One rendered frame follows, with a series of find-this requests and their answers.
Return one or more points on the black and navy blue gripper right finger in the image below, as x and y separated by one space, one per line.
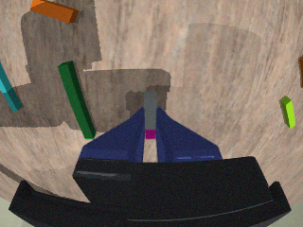
181 144

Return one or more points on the turquoise rod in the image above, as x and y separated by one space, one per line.
8 91

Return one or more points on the magenta rod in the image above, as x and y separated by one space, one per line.
150 134

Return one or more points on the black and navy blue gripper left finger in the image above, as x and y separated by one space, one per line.
122 142

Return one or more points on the grey rod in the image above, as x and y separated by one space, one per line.
150 106

